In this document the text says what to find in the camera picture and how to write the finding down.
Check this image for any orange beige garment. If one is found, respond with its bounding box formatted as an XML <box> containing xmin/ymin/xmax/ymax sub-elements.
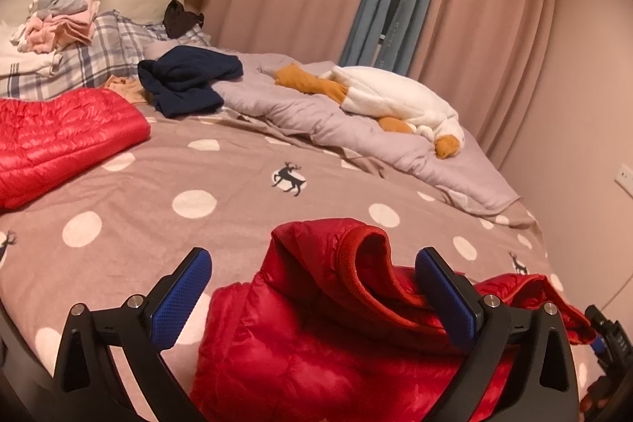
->
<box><xmin>103</xmin><ymin>75</ymin><xmax>150</xmax><ymax>105</ymax></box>

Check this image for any white wall power strip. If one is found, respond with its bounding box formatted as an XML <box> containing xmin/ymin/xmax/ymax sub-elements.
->
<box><xmin>615</xmin><ymin>164</ymin><xmax>633</xmax><ymax>197</ymax></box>

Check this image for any navy blue garment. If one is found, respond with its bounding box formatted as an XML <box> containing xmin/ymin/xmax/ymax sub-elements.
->
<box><xmin>137</xmin><ymin>45</ymin><xmax>244</xmax><ymax>119</ymax></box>

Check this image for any light purple quilt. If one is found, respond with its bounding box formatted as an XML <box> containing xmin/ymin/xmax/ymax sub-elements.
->
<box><xmin>212</xmin><ymin>53</ymin><xmax>519</xmax><ymax>215</ymax></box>

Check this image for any red down jacket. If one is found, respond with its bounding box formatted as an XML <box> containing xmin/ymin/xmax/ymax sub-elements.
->
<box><xmin>191</xmin><ymin>218</ymin><xmax>595</xmax><ymax>421</ymax></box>
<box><xmin>1</xmin><ymin>88</ymin><xmax>151</xmax><ymax>211</ymax></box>

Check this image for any white goose plush toy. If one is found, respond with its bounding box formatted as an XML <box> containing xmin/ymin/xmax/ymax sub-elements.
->
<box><xmin>273</xmin><ymin>63</ymin><xmax>466</xmax><ymax>159</ymax></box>

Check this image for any white power cable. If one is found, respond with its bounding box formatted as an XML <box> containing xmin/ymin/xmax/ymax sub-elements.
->
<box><xmin>599</xmin><ymin>270</ymin><xmax>633</xmax><ymax>312</ymax></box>

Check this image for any polka dot bed sheet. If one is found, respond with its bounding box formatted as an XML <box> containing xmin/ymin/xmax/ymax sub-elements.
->
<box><xmin>1</xmin><ymin>108</ymin><xmax>559</xmax><ymax>418</ymax></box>

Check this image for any pile of pink clothes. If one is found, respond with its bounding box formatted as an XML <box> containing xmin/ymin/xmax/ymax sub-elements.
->
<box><xmin>9</xmin><ymin>0</ymin><xmax>100</xmax><ymax>53</ymax></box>

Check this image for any pink curtain right panel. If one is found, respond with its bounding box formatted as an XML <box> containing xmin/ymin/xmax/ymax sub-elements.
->
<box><xmin>408</xmin><ymin>0</ymin><xmax>556</xmax><ymax>166</ymax></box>

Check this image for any white folded garment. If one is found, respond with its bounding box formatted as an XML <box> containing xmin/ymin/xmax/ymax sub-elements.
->
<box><xmin>0</xmin><ymin>23</ymin><xmax>61</xmax><ymax>78</ymax></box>

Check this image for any black small garment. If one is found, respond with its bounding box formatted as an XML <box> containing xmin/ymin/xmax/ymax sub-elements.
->
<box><xmin>163</xmin><ymin>0</ymin><xmax>204</xmax><ymax>38</ymax></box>

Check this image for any folded red down jacket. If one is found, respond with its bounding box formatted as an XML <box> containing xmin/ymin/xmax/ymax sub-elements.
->
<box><xmin>1</xmin><ymin>88</ymin><xmax>151</xmax><ymax>211</ymax></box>

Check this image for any plaid pillow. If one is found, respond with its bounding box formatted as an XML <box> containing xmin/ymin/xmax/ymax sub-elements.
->
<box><xmin>0</xmin><ymin>9</ymin><xmax>212</xmax><ymax>102</ymax></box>

